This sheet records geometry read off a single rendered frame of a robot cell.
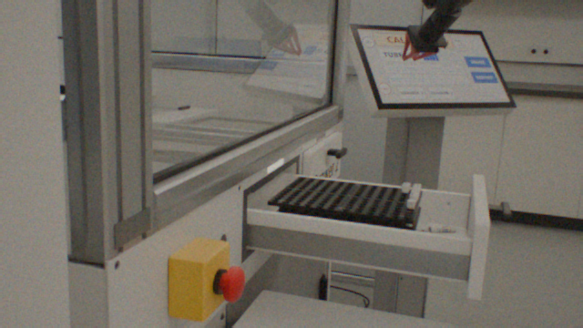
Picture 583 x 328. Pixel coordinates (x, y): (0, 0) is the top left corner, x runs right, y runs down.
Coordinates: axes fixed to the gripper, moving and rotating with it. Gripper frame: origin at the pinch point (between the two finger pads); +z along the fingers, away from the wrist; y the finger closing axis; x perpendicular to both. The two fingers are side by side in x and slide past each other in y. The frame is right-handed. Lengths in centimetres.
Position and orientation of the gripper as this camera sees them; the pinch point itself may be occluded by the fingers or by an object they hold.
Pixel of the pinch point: (409, 56)
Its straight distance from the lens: 156.3
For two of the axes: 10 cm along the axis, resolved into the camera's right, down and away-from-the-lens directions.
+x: 2.4, 8.9, -4.0
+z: -3.4, 4.6, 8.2
